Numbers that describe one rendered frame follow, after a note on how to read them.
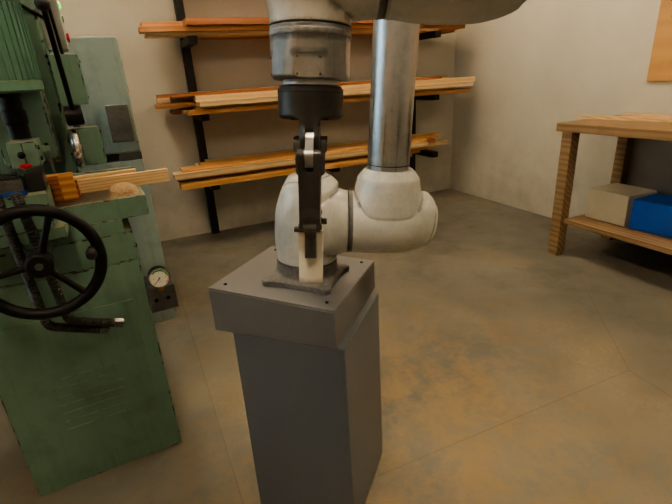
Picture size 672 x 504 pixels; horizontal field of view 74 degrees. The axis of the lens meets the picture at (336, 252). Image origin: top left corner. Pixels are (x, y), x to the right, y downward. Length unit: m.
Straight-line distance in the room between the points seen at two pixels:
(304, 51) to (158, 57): 3.35
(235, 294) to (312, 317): 0.20
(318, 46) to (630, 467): 1.59
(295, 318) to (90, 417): 0.86
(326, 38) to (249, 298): 0.72
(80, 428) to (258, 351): 0.74
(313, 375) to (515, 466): 0.81
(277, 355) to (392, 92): 0.67
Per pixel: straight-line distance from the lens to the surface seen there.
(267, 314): 1.09
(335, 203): 1.05
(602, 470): 1.76
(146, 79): 3.82
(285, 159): 3.59
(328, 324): 1.03
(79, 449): 1.77
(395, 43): 1.04
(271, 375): 1.19
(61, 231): 1.34
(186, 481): 1.69
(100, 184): 1.57
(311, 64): 0.50
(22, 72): 1.49
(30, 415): 1.68
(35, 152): 1.52
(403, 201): 1.05
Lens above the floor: 1.18
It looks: 21 degrees down
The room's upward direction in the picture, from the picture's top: 4 degrees counter-clockwise
